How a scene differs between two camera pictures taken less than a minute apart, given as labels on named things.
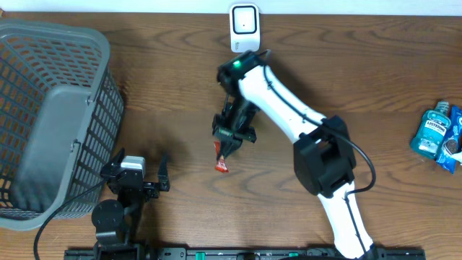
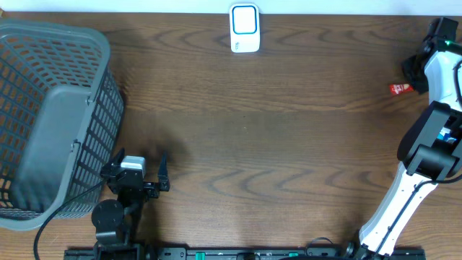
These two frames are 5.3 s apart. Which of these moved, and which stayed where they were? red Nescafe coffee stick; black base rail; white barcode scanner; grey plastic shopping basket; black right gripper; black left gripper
Moved: black right gripper; red Nescafe coffee stick
Stayed: grey plastic shopping basket; white barcode scanner; black left gripper; black base rail
